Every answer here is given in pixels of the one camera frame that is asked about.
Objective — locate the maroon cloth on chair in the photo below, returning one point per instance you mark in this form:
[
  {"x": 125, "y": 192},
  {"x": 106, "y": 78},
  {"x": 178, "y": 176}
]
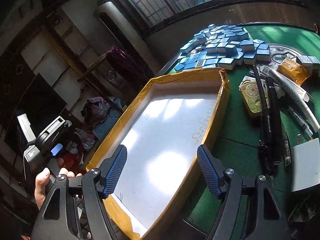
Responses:
[{"x": 136, "y": 73}]

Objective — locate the white standing air conditioner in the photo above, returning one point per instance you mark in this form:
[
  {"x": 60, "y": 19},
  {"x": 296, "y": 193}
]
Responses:
[{"x": 126, "y": 35}]

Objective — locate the blue mahjong tile pile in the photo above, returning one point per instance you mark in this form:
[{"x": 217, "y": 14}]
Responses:
[{"x": 224, "y": 46}]

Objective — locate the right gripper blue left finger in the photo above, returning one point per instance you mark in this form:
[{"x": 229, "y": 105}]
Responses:
[{"x": 111, "y": 169}]

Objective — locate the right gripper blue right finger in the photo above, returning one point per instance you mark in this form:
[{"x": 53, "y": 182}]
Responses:
[{"x": 212, "y": 170}]

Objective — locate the orange padded envelope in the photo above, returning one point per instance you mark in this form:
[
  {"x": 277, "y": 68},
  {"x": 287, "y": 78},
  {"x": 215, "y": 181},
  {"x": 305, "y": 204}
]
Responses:
[{"x": 294, "y": 71}]

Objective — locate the floral fabric bag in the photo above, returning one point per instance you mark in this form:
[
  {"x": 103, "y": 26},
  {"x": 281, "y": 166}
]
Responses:
[{"x": 95, "y": 111}]

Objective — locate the yellow taped cardboard tray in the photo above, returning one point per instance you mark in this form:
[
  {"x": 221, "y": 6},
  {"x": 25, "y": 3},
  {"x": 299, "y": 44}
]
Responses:
[{"x": 162, "y": 128}]

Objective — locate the small white green box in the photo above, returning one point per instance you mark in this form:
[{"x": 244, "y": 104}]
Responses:
[{"x": 310, "y": 63}]

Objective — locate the thin black pen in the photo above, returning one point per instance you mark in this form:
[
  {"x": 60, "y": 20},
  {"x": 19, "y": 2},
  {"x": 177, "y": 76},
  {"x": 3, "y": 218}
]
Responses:
[{"x": 264, "y": 142}]

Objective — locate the white paint marker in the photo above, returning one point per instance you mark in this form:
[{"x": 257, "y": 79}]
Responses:
[{"x": 297, "y": 99}]

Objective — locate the clear gel pen black grip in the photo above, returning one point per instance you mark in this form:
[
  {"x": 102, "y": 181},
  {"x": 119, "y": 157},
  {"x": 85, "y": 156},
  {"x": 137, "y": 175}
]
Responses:
[{"x": 303, "y": 124}]

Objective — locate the yellow cartoon toy case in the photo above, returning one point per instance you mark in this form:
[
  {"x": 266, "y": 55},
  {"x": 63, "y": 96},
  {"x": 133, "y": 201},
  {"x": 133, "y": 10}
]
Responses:
[{"x": 250, "y": 95}]

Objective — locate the black marker white text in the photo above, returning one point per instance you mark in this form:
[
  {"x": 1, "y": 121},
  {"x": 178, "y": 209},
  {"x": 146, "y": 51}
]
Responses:
[{"x": 276, "y": 147}]

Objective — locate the person left hand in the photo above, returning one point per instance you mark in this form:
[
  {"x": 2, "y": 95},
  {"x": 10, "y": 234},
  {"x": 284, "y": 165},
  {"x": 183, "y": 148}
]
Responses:
[{"x": 43, "y": 178}]

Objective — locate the black camera housing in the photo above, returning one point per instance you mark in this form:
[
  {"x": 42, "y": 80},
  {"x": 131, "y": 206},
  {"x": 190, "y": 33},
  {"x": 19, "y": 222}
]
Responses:
[{"x": 25, "y": 127}]

